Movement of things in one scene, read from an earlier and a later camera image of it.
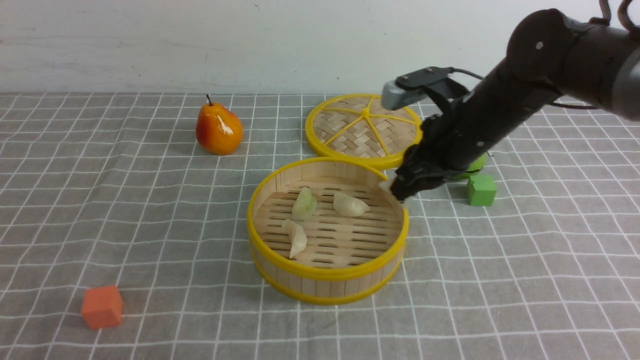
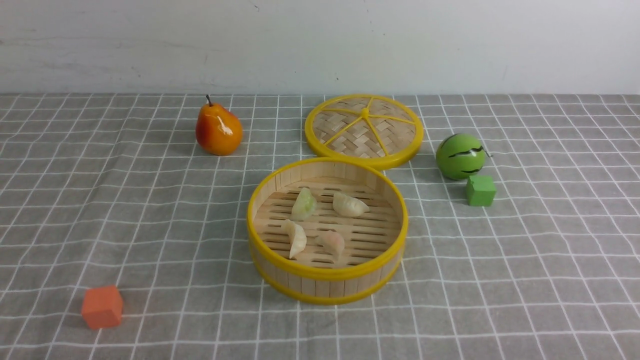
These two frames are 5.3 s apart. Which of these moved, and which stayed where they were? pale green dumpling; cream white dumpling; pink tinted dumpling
Moved: pink tinted dumpling
Stayed: pale green dumpling; cream white dumpling
